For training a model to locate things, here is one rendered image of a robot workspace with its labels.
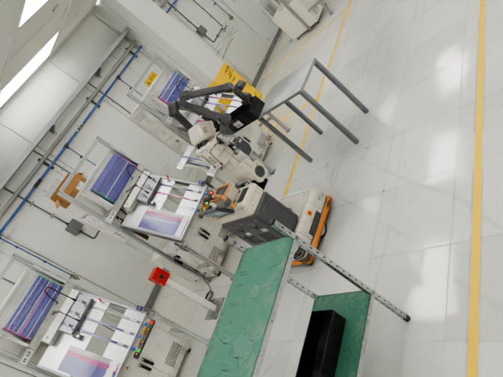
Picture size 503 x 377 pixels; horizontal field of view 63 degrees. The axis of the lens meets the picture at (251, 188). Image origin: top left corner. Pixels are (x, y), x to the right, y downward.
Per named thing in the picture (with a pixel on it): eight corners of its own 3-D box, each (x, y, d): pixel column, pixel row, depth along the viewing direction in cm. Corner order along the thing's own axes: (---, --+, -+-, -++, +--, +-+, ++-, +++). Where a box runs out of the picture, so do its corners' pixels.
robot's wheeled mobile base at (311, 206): (314, 265, 334) (292, 250, 325) (267, 270, 385) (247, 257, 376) (335, 198, 366) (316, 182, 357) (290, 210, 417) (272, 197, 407)
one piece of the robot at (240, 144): (247, 159, 343) (227, 143, 335) (230, 167, 365) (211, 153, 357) (254, 144, 350) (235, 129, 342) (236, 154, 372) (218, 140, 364)
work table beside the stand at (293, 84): (358, 143, 396) (299, 90, 366) (309, 162, 452) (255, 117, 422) (369, 110, 417) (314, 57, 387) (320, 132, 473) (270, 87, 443)
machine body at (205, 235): (240, 226, 496) (200, 197, 473) (220, 278, 459) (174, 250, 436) (212, 235, 546) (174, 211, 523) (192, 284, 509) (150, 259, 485)
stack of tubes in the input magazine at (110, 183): (137, 166, 453) (116, 152, 443) (114, 203, 426) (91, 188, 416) (132, 169, 463) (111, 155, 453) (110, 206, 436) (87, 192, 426)
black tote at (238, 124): (223, 140, 385) (213, 133, 381) (230, 126, 393) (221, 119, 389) (258, 118, 340) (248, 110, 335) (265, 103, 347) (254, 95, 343)
